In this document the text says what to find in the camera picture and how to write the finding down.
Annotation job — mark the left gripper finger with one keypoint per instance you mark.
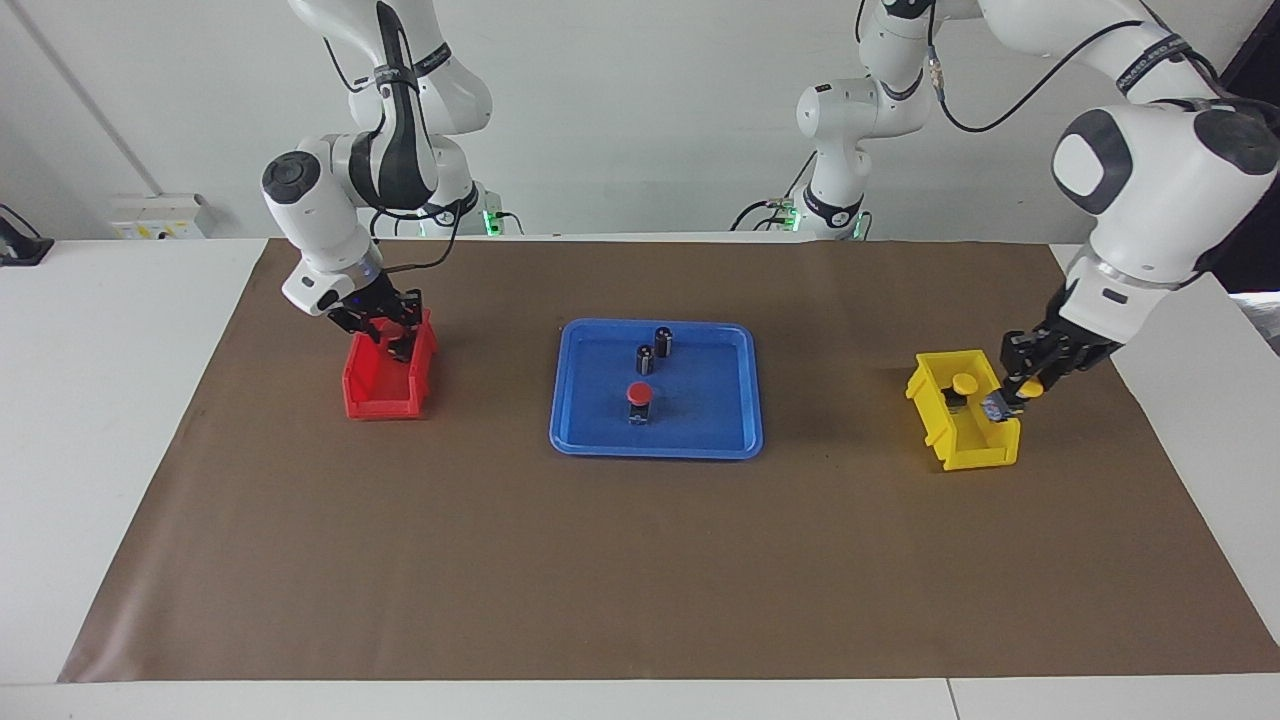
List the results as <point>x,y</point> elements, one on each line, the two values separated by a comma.
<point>1018,355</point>
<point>1060,375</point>

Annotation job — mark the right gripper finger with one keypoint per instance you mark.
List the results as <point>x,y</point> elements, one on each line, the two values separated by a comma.
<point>362,327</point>
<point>410,310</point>

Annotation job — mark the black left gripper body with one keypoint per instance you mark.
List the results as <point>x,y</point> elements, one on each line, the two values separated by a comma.
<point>1070,345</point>

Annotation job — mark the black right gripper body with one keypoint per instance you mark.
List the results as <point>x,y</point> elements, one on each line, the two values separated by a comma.
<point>365,305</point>

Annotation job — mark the yellow push button switch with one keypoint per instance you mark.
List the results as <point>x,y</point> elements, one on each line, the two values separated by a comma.
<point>996,406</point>
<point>965,383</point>

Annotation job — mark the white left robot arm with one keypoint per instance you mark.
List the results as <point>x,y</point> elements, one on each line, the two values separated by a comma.
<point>1160,200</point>

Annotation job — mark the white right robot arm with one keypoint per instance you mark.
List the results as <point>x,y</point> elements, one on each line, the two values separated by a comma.
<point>330,240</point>

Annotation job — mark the blue plastic tray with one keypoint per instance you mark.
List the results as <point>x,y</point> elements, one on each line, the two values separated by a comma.
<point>700,420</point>

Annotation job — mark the red plastic storage bin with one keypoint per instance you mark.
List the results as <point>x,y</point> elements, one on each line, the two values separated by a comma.
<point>385,397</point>

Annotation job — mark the yellow plastic storage bin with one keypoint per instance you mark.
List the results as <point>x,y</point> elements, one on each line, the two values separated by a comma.
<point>975,458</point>

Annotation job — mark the white base box green light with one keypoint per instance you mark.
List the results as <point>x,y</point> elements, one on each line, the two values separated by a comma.
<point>490,222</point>
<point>788,215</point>

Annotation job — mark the grey crumpled plastic sheet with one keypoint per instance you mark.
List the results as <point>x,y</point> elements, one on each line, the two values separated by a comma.
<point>1262,315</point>

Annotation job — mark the black backdrop panel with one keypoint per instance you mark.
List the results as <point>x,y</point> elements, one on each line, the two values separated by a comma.
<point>1255,260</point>

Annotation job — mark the black cylindrical capacitor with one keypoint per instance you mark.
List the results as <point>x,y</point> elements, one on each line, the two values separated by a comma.
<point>645,360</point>
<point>663,343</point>

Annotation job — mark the brown paper table mat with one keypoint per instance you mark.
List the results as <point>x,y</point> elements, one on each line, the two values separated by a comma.
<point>500,560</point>

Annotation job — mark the small black device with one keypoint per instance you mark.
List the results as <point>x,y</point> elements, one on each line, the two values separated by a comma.
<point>20,250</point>

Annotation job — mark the white wall power outlet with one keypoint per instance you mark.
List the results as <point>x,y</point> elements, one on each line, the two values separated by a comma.
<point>160,215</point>

